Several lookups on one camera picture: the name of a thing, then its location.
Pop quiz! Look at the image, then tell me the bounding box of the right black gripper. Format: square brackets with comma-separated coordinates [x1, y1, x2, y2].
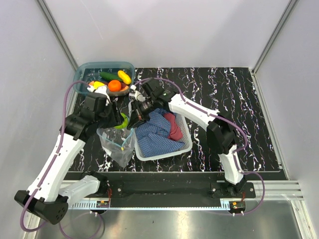
[127, 96, 157, 131]

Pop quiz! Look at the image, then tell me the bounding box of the red cloth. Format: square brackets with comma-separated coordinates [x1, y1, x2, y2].
[163, 113, 183, 141]

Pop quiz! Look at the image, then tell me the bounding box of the blue transparent plastic tub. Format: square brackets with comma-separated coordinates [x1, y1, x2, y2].
[73, 61, 135, 97]

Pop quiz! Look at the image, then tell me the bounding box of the fake yellow banana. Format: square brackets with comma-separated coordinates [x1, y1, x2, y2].
[118, 70, 132, 85]

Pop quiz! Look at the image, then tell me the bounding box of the white plastic basket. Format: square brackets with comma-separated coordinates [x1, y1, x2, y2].
[135, 109, 192, 161]

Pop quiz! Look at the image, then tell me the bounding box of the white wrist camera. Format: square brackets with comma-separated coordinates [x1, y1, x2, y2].
[87, 85, 110, 106]
[129, 85, 146, 102]

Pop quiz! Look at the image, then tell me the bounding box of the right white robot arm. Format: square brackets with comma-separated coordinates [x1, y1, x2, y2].
[127, 78, 248, 198]

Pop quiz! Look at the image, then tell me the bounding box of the fake yellow lemon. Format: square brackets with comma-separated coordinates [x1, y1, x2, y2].
[90, 81, 106, 89]

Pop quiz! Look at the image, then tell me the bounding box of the fake carrot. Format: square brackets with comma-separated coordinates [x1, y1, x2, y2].
[89, 82, 129, 97]

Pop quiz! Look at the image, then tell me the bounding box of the blue checkered shirt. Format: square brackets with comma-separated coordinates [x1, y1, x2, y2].
[135, 109, 184, 157]

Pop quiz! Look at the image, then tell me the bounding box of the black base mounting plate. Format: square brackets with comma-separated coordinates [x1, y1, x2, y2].
[79, 171, 257, 209]

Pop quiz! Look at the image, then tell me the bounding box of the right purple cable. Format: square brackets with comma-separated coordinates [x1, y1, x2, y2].
[132, 77, 265, 216]

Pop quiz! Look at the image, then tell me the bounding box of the purple cable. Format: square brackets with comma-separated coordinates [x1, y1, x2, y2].
[19, 80, 103, 238]
[132, 77, 265, 216]

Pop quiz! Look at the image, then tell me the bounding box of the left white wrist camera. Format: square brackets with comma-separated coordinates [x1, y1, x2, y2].
[87, 85, 110, 106]

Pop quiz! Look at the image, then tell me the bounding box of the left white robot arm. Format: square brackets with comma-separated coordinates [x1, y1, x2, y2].
[14, 92, 123, 225]

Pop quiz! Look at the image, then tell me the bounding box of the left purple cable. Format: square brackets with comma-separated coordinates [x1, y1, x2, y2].
[19, 80, 103, 238]

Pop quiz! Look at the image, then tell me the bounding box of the clear zip top bag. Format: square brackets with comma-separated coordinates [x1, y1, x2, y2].
[97, 127, 135, 168]

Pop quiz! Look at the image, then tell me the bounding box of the fake orange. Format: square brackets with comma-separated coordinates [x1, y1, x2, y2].
[108, 80, 122, 92]

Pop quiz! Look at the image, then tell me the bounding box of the fake green cucumber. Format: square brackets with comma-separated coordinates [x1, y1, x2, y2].
[99, 72, 122, 82]

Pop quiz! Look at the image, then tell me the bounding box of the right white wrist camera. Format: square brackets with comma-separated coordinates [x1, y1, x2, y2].
[129, 85, 146, 102]

